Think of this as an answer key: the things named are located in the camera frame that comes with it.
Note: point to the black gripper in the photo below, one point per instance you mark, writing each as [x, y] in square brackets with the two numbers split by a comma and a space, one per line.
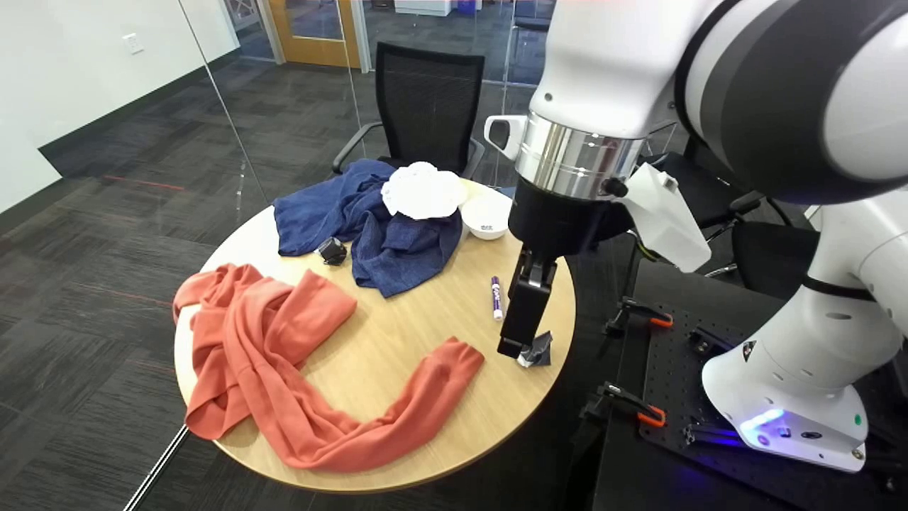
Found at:
[557, 219]

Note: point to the white and purple marker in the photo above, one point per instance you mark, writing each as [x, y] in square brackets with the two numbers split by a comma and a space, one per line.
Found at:
[495, 297]

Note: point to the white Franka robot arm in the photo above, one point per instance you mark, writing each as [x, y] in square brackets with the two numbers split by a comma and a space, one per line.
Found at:
[811, 94]

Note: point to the white bowl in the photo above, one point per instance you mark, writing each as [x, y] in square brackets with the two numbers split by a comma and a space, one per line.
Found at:
[483, 216]

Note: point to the black binder clip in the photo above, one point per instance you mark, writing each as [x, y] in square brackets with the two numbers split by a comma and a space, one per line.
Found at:
[533, 354]

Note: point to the black orange clamp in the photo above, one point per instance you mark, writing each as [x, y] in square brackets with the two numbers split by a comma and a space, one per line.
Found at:
[625, 408]
[642, 318]

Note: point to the round wooden table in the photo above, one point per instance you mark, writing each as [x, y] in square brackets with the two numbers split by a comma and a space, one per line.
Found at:
[405, 330]

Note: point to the blue cloth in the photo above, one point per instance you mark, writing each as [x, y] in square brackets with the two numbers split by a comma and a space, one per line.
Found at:
[398, 247]

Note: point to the white cloth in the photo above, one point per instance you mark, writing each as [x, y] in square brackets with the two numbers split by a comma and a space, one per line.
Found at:
[419, 190]

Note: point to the black office chair with armrests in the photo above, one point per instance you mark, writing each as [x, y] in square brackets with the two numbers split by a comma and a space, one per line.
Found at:
[698, 186]

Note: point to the small black round object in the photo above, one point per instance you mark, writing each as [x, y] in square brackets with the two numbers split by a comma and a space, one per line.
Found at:
[332, 250]

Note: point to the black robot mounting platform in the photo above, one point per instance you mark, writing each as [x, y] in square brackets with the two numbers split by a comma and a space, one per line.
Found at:
[662, 463]

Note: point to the black mesh office chair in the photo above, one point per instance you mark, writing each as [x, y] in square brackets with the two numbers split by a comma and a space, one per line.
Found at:
[427, 102]

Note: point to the black chair backrest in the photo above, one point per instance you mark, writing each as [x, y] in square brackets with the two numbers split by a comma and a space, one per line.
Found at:
[770, 257]

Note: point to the orange cloth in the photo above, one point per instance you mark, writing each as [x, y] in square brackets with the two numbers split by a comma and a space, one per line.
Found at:
[272, 351]

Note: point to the wooden door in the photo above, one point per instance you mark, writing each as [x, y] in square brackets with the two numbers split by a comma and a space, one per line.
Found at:
[313, 33]

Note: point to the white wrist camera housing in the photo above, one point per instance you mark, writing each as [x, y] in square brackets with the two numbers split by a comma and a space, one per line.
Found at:
[671, 219]

